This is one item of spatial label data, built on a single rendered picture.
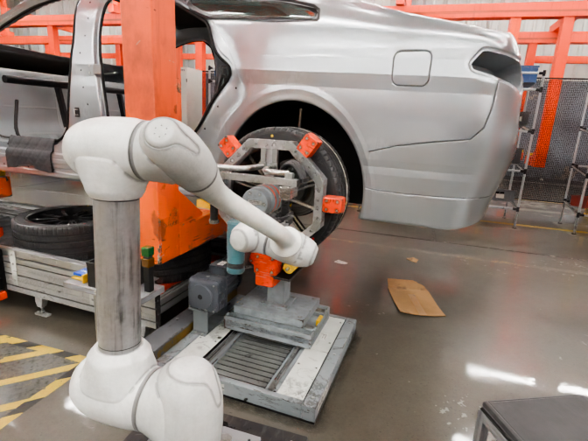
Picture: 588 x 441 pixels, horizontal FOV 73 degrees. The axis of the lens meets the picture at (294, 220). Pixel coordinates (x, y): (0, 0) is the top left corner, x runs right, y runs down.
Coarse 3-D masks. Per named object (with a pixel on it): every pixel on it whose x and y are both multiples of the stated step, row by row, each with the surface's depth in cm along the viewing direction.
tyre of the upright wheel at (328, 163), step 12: (252, 132) 196; (264, 132) 193; (276, 132) 191; (288, 132) 189; (300, 132) 189; (312, 132) 204; (324, 144) 195; (312, 156) 187; (324, 156) 186; (336, 156) 199; (324, 168) 186; (336, 168) 189; (336, 180) 186; (348, 180) 205; (336, 192) 187; (348, 192) 205; (336, 216) 191; (324, 228) 193; (312, 240) 196
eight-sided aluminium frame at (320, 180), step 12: (252, 144) 187; (264, 144) 186; (276, 144) 183; (288, 144) 181; (240, 156) 191; (300, 156) 180; (312, 168) 180; (228, 180) 201; (324, 180) 180; (324, 192) 185; (228, 216) 200; (324, 216) 188; (312, 228) 186
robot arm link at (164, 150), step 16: (144, 128) 79; (160, 128) 78; (176, 128) 78; (144, 144) 78; (160, 144) 77; (176, 144) 78; (192, 144) 82; (144, 160) 81; (160, 160) 79; (176, 160) 80; (192, 160) 82; (208, 160) 87; (144, 176) 85; (160, 176) 84; (176, 176) 84; (192, 176) 85; (208, 176) 89
